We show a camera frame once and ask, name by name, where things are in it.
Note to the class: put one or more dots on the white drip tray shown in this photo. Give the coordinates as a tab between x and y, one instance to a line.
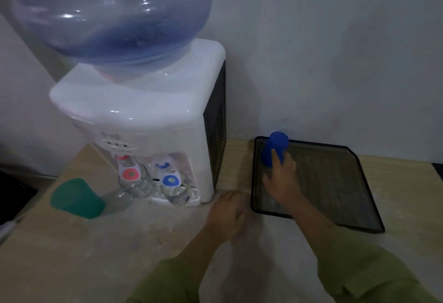
195	198

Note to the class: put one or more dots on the white water dispenser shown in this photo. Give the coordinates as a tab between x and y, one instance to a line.
162	105

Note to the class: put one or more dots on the person's left forearm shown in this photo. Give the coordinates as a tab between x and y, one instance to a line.
183	268

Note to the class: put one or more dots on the person's right hand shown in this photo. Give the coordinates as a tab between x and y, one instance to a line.
283	185

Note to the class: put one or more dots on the person's left hand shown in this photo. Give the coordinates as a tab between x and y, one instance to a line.
226	214

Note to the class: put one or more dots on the large blue water bottle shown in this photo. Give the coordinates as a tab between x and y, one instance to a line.
114	12

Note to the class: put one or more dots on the person's right forearm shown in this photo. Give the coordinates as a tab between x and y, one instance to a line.
346	254

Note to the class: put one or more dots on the black mesh tray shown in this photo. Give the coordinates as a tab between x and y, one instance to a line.
332	181

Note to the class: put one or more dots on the green plastic cup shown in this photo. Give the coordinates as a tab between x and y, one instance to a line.
76	199

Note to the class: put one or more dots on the person's left fingers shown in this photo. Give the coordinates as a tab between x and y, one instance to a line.
241	209

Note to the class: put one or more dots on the blue plastic cup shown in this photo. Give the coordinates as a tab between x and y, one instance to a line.
277	141

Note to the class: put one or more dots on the blue dispenser tap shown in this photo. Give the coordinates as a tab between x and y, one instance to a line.
169	180

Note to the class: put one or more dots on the person's right thumb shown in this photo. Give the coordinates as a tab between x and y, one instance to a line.
267	179

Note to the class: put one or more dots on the red dispenser tap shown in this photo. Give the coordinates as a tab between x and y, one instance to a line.
129	174

